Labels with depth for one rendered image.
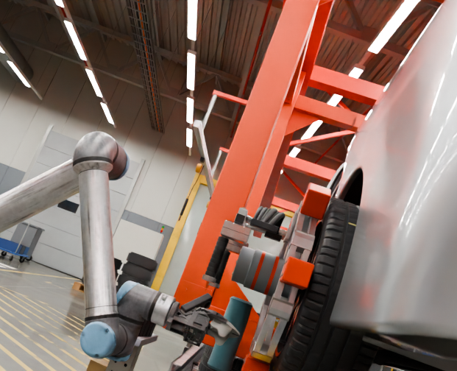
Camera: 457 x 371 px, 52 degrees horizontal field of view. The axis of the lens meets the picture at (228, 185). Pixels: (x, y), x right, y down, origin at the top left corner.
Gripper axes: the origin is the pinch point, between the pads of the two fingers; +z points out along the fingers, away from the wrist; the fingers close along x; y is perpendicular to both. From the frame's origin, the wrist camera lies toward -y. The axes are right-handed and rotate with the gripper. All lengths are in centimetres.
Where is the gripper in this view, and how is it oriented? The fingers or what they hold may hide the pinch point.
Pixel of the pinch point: (235, 332)
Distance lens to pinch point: 147.4
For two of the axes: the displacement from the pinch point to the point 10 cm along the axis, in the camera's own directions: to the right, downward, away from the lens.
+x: 2.2, -8.2, -5.2
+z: 9.4, 3.3, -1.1
